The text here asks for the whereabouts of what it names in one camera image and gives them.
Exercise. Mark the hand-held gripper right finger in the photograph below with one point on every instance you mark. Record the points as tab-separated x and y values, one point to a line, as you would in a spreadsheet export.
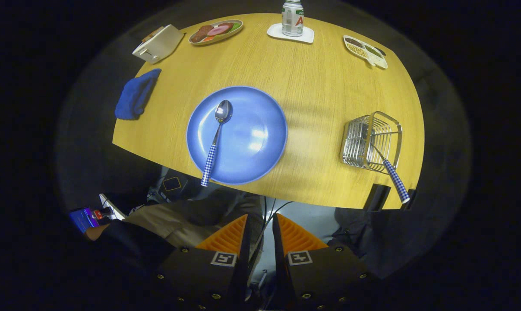
279	268

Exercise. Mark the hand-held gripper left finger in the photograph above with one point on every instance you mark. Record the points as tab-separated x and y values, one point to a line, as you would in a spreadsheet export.
243	268

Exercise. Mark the dark chair base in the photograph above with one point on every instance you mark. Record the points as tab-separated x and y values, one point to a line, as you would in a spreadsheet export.
351	233

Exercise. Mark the person's khaki trousers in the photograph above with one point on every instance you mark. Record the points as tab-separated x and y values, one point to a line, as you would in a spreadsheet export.
178	220

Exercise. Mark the black box with yellow outline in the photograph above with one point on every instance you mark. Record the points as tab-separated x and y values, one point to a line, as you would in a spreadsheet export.
172	183

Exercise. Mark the person's dark sleeve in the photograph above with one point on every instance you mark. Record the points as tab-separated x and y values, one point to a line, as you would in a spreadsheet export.
131	246

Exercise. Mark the blue round plate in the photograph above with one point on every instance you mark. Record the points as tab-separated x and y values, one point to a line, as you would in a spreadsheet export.
251	138

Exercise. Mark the white shoe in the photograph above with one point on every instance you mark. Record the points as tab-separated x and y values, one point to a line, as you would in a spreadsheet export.
113	207

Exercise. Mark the smartphone with lit screen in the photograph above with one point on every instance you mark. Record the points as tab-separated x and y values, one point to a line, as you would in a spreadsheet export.
83	219

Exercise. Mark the blue folded cloth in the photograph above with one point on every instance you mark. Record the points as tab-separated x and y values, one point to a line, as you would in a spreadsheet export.
135	97

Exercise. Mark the white square coaster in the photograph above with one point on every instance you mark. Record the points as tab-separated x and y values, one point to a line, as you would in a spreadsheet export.
307	38

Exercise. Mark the white divided snack tray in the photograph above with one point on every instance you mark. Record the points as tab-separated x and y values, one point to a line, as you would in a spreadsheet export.
361	49

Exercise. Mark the white toaster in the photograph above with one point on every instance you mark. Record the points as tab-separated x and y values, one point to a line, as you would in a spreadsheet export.
161	45

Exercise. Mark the oval plate of food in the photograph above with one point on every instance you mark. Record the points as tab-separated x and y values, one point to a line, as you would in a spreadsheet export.
215	31

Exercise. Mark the white bottle green cap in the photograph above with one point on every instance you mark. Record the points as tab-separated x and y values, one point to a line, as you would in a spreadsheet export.
292	21

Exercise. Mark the brown toast slice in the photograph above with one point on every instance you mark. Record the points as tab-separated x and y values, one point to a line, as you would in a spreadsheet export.
152	34

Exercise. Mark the black table bracket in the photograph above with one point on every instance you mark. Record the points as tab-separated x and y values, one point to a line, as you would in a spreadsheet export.
376	198
408	199

